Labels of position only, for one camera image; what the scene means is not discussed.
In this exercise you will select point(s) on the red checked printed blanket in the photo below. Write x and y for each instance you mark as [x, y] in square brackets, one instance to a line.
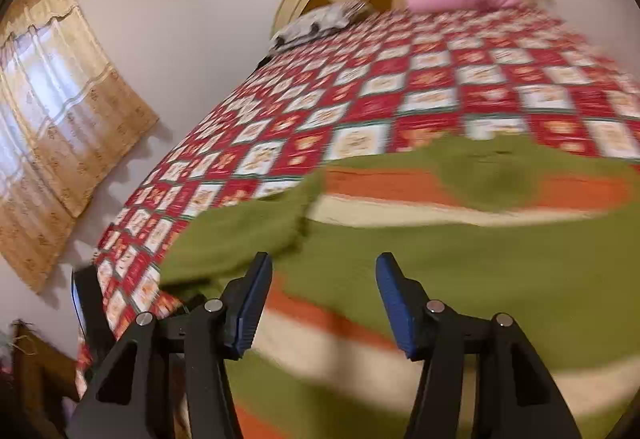
[380, 84]

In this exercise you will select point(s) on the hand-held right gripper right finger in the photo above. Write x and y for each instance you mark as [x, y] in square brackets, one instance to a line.
[397, 306]

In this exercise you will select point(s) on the brown wooden furniture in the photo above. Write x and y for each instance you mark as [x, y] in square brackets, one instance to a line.
[37, 379]

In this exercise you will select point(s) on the black and white patterned pillow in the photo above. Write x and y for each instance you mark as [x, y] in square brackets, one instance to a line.
[312, 25]

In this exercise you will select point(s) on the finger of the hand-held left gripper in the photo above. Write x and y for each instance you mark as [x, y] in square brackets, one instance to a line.
[95, 309]

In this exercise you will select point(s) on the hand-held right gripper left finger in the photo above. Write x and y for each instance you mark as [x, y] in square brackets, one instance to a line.
[250, 304]

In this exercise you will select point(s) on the green striped knit sweater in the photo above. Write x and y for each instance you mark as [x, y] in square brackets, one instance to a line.
[450, 269]

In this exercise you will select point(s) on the beige patterned curtain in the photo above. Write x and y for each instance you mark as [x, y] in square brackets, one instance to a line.
[55, 119]

